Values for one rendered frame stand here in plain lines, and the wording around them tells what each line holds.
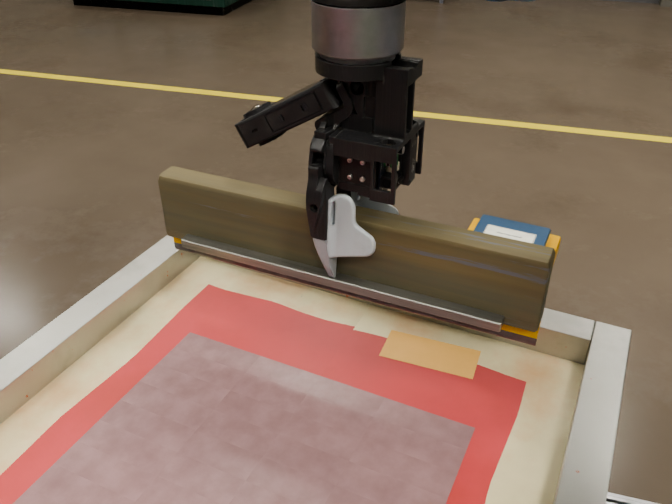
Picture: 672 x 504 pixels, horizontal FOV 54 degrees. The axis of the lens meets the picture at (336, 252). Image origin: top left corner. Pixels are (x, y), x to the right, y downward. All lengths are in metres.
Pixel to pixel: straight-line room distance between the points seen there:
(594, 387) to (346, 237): 0.29
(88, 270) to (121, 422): 2.07
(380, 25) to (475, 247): 0.20
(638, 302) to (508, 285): 2.07
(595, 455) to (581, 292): 2.00
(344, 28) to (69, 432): 0.46
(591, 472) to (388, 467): 0.18
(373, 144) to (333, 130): 0.04
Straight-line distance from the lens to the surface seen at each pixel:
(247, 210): 0.67
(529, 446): 0.68
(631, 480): 2.00
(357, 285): 0.63
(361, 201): 0.65
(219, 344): 0.77
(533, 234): 0.96
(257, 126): 0.61
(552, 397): 0.73
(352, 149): 0.55
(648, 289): 2.73
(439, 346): 0.76
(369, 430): 0.66
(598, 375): 0.72
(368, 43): 0.53
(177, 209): 0.72
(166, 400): 0.71
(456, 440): 0.67
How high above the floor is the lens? 1.45
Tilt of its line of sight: 33 degrees down
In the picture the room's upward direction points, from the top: straight up
